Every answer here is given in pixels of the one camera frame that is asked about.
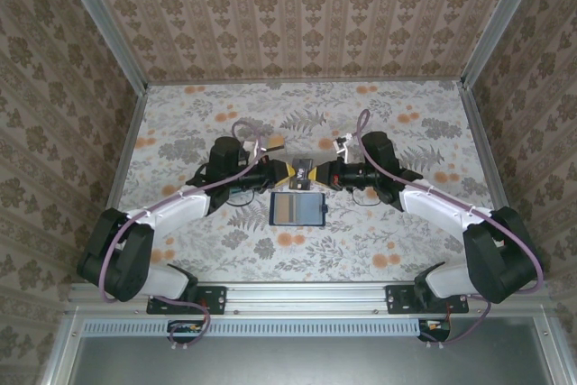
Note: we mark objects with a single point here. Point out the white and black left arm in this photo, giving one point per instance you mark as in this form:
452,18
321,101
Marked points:
180,207

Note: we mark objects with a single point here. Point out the grey metal panel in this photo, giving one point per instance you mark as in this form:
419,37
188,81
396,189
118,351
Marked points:
293,362

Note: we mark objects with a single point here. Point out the aluminium front beam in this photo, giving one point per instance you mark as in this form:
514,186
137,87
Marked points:
306,297

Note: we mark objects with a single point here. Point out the black connector port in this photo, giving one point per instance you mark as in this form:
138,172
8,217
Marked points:
435,328
185,330

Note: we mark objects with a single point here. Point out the aluminium side rail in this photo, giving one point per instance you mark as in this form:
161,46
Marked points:
128,141
488,141

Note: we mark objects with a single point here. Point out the floral patterned table cover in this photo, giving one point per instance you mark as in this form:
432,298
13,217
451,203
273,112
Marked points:
342,110

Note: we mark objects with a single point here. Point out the aluminium frame upright post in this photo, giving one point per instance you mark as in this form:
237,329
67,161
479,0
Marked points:
108,20
501,20

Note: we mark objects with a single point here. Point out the dark blue leather card holder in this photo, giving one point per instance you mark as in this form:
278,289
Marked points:
297,209

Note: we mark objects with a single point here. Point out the black and wood block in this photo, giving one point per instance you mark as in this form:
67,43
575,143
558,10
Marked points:
276,141

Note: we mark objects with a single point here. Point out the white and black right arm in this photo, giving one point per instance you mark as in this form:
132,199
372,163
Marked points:
433,204

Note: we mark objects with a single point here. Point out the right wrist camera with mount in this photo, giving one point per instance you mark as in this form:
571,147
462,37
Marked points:
345,147

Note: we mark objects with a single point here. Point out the black VIP card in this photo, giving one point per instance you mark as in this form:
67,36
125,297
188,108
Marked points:
303,173

